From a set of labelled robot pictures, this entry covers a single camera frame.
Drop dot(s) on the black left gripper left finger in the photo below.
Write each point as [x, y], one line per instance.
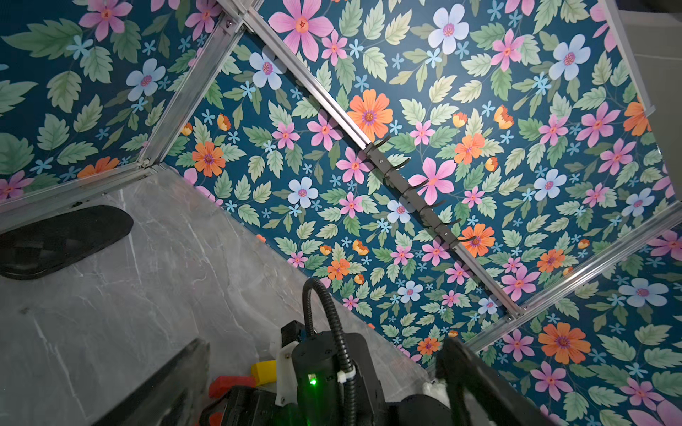
[173, 395]

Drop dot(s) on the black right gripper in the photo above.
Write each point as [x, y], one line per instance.
[308, 386]

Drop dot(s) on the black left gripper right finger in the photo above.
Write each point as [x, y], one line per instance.
[464, 372]

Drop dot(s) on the red block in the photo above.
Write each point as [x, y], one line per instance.
[223, 384]
[215, 418]

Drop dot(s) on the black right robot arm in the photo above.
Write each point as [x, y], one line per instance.
[415, 410]

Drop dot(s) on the white teddy bear blue shirt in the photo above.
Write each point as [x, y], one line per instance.
[437, 389]

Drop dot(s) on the yellow block far left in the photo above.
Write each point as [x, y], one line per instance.
[264, 372]

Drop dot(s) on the black oval pad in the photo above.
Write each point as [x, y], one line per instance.
[33, 251]

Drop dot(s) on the black hook rail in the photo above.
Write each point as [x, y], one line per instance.
[399, 185]

